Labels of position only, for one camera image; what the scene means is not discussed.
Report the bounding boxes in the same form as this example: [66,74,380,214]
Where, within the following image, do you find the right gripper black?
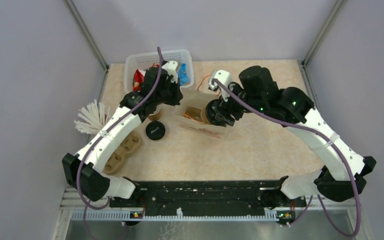
[212,81,265,126]

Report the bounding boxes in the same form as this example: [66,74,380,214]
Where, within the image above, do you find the black cup lid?
[206,99,226,127]

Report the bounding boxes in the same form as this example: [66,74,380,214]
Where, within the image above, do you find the beige paper bag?
[172,88,228,140]

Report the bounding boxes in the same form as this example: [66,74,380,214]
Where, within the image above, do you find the brown paper coffee cup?
[201,107,212,125]

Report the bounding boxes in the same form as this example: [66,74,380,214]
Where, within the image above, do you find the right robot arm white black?
[205,65,377,206]

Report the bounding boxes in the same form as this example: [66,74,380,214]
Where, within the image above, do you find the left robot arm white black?
[62,60,183,207]

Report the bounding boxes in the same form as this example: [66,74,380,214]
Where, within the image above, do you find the blue cloth toy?
[177,63,190,86]

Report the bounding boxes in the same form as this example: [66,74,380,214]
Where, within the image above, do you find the stack of paper cups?
[148,106,162,121]

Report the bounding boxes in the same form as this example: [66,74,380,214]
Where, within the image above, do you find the red cloth toy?
[132,69,146,92]

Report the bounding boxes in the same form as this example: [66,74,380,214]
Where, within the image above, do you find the black lid stack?
[145,120,166,141]

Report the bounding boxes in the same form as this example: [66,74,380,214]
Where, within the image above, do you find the white plastic basket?
[123,49,194,93]

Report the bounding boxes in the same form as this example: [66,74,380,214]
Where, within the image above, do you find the brown pulp cup carrier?
[103,130,143,176]

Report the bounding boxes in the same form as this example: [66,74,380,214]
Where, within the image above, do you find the white wrapped straws bundle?
[74,99,111,135]

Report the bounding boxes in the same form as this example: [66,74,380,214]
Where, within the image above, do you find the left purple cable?
[76,46,165,240]

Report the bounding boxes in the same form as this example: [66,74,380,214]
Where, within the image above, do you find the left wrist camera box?
[162,60,180,84]

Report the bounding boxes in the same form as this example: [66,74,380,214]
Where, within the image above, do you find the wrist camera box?
[208,69,233,102]
[162,60,180,84]

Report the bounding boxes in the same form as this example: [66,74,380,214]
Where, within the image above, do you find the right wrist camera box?
[208,69,233,102]

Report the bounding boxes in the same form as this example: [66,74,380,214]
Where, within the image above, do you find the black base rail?
[109,180,307,217]

